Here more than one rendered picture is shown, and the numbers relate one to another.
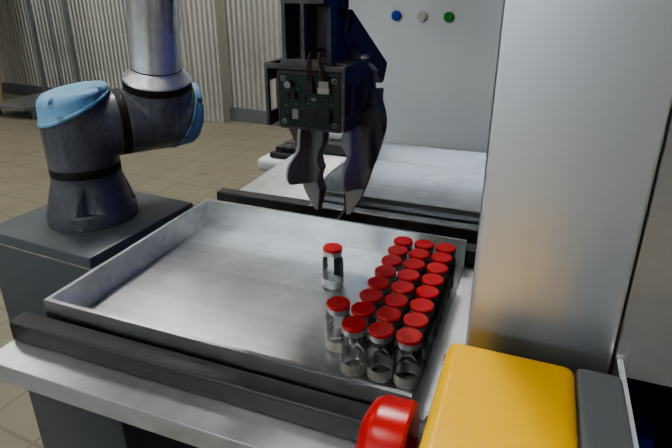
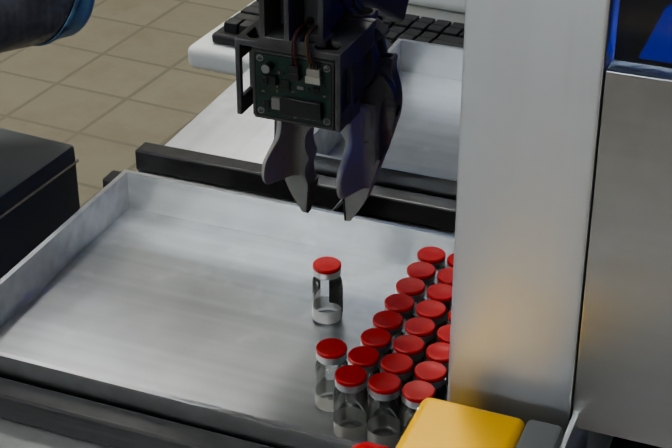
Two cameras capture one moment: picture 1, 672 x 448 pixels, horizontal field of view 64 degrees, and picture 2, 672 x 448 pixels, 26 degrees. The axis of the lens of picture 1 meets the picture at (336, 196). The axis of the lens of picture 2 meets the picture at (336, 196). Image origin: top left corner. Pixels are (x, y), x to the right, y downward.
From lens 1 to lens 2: 48 cm
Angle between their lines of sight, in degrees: 7
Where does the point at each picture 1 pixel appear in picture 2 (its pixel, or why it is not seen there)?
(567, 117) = (515, 211)
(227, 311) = (177, 355)
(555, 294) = (519, 355)
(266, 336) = (234, 389)
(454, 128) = not seen: outside the picture
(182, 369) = (134, 429)
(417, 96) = not seen: outside the picture
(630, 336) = (582, 392)
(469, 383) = (430, 429)
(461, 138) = not seen: hidden behind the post
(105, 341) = (27, 394)
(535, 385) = (485, 431)
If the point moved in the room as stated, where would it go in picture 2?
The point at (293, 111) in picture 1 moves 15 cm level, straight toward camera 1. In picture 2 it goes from (273, 100) to (280, 220)
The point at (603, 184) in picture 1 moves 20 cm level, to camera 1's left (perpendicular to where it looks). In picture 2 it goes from (547, 265) to (126, 262)
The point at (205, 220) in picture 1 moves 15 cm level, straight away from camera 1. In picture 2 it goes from (123, 205) to (103, 126)
